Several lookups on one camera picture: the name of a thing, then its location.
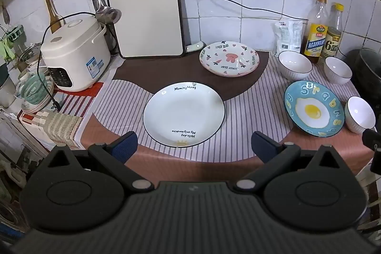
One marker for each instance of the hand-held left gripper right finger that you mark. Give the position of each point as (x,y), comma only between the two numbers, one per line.
(263,144)

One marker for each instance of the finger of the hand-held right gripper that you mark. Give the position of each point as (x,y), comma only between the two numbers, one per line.
(376,163)
(372,139)

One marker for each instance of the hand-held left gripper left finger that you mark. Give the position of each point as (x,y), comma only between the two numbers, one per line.
(125,145)

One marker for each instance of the blue fried egg plate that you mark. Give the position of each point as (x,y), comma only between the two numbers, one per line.
(312,111)

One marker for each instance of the white plate black rim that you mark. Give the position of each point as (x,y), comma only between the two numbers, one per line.
(184,111)

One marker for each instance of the pink printed plate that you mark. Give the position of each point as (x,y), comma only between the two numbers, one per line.
(229,75)
(229,57)

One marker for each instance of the striped brown pink tablecloth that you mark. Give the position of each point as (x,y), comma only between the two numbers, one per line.
(119,99)

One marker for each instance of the folded checkered towel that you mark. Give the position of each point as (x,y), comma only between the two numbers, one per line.
(62,126)

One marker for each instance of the black cooking pot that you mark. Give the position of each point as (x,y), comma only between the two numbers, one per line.
(369,72)

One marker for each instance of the red striped cloth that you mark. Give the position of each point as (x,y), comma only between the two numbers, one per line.
(74,100)

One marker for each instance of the large white ribbed bowl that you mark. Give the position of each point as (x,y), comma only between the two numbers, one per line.
(294,63)

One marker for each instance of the white basin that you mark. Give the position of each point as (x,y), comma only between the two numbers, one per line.
(44,103)

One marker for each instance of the clear vinegar bottle yellow cap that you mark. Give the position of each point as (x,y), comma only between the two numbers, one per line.
(334,45)

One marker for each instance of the green plastic colander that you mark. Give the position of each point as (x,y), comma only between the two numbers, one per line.
(34,90)

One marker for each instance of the white rice cooker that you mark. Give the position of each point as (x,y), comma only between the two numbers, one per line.
(74,48)

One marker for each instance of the white seasoning bag red print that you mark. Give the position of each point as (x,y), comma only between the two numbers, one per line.
(281,36)

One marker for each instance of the yellow label cooking wine bottle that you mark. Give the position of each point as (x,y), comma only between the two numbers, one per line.
(315,39)

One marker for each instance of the glass pot lid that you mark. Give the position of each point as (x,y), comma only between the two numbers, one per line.
(29,52)

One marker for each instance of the green cloth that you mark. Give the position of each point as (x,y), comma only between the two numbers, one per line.
(6,48)

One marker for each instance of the green plastic basket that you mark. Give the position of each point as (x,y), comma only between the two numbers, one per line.
(15,33)

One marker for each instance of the wooden spatula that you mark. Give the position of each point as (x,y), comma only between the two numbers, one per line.
(49,4)

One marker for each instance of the cream cutting board dark frame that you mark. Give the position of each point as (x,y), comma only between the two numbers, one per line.
(143,10)

